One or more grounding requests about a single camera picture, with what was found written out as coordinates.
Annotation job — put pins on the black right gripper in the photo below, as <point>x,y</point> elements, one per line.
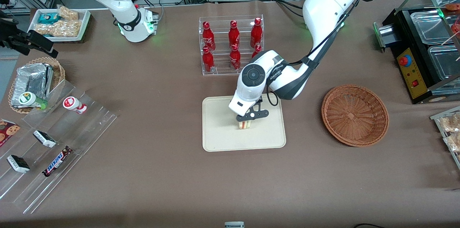
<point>15,40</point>

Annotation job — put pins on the triangular sandwich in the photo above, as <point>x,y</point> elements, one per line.
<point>244,125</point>

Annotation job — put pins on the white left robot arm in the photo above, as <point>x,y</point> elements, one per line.
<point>323,1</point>

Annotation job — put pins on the brown wicker basket with foil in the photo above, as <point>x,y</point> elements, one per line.
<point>59,71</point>

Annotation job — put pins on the beige plastic tray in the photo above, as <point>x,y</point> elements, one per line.
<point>222,131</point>

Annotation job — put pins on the white rectangular snack tray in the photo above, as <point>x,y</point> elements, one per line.
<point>84,23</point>

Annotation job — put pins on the round brown wicker basket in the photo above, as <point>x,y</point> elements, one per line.
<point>354,115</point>

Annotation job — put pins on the grey snack tray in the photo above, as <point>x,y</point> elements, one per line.
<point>436,118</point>

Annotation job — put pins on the large clear nut snack bag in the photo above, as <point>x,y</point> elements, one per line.
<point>59,28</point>

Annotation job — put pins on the teal snack packet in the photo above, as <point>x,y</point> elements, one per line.
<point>47,18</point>

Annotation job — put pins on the silver foil package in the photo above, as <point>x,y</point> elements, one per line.
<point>30,80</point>

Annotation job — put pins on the small clear nut snack bag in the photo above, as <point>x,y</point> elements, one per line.
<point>68,13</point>

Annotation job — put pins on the clear acrylic bottle rack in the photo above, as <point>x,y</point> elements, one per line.
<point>222,70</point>

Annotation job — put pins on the green lid drink bottle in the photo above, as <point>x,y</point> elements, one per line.
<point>30,99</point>

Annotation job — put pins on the red cola bottle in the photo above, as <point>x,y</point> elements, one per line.
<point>207,61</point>
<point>207,37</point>
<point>234,34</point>
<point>255,51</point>
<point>256,33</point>
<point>235,59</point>

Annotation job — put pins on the red lid drink bottle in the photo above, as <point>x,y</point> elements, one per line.
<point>73,104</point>

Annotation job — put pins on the red cookie packet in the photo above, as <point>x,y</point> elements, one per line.
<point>9,131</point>

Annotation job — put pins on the black and white snack bar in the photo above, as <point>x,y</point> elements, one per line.
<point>18,163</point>
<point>45,139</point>

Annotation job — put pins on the clear acrylic stepped display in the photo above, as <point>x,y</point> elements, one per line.
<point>82,131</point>

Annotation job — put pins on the small white grey device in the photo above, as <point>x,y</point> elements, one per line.
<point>234,225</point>

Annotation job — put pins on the snickers chocolate bar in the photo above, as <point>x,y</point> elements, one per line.
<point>57,161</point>

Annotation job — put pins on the black food warmer appliance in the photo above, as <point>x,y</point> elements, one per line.
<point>402,41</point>

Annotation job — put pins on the clear food pan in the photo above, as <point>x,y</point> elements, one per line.
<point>445,63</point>
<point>429,27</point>

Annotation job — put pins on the clear pastry snack bag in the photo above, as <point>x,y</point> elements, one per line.
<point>451,124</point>
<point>453,142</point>

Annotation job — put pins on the red sausage on skewer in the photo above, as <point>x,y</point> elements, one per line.
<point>453,6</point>
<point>456,27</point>

